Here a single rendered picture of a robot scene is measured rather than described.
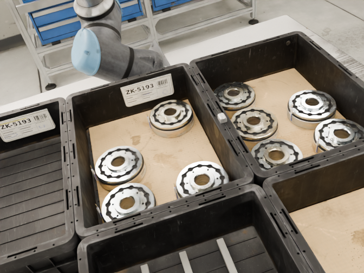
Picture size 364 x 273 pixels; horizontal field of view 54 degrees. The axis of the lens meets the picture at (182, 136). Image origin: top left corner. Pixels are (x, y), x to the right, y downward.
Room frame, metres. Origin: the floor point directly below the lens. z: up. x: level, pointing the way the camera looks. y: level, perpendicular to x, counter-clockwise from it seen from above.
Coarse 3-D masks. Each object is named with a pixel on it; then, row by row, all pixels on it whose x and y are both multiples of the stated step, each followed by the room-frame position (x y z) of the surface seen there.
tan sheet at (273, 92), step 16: (256, 80) 0.75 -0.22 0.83; (272, 80) 0.74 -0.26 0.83; (288, 80) 0.73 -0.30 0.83; (304, 80) 0.72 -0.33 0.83; (256, 96) 0.69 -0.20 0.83; (272, 96) 0.68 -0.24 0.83; (288, 96) 0.67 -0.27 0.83; (272, 112) 0.62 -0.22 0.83; (336, 112) 0.58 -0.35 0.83; (288, 128) 0.56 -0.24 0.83; (304, 144) 0.50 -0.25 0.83
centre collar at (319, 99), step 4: (304, 96) 0.61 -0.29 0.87; (308, 96) 0.61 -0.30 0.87; (312, 96) 0.61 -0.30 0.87; (316, 96) 0.60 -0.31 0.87; (304, 100) 0.60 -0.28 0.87; (316, 100) 0.60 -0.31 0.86; (320, 100) 0.59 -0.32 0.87; (304, 104) 0.59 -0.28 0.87; (320, 104) 0.58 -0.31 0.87; (308, 108) 0.57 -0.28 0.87; (312, 108) 0.57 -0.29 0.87; (316, 108) 0.57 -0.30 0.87; (320, 108) 0.57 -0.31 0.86
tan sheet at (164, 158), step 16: (144, 112) 0.71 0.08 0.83; (96, 128) 0.68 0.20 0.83; (112, 128) 0.67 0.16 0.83; (128, 128) 0.66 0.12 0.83; (144, 128) 0.65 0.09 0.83; (192, 128) 0.62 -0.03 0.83; (96, 144) 0.63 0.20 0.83; (112, 144) 0.62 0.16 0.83; (128, 144) 0.61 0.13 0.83; (144, 144) 0.60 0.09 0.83; (160, 144) 0.59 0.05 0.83; (176, 144) 0.58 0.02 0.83; (192, 144) 0.57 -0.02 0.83; (208, 144) 0.56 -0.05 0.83; (96, 160) 0.57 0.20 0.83; (144, 160) 0.54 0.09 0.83; (160, 160) 0.53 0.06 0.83; (176, 160) 0.53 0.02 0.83; (192, 160) 0.52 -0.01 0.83; (208, 160) 0.51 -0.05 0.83; (144, 176) 0.50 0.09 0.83; (160, 176) 0.49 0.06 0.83; (176, 176) 0.48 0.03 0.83; (160, 192) 0.45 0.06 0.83
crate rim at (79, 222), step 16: (176, 64) 0.74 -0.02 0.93; (128, 80) 0.71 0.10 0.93; (192, 80) 0.67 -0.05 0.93; (224, 128) 0.49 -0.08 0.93; (240, 160) 0.40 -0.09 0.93; (80, 192) 0.40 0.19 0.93; (208, 192) 0.35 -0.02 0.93; (80, 208) 0.37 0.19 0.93; (160, 208) 0.34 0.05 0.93; (80, 224) 0.34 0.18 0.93; (112, 224) 0.32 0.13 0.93
